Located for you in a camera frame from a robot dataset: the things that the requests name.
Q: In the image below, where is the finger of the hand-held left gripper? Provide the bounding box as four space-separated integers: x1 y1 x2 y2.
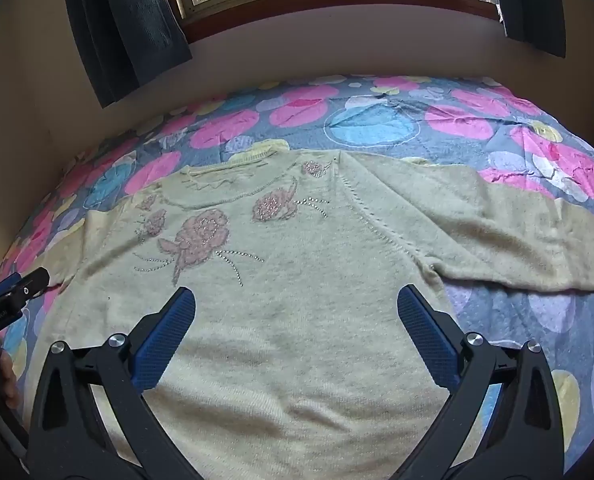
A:
0 266 51 311

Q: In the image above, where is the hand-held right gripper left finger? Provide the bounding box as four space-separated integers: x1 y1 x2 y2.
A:
27 286 208 480

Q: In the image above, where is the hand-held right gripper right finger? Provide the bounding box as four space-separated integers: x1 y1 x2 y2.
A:
392 284 565 480

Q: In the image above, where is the beige knit sweater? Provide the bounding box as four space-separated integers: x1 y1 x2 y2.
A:
42 140 594 480

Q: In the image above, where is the person's left hand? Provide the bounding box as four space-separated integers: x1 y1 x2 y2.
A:
0 352 24 413

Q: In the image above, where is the colourful dotted bedspread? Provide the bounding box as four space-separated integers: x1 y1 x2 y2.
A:
0 74 594 476

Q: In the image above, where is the dark curtain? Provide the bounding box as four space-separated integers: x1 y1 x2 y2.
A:
489 0 568 58
61 0 194 109

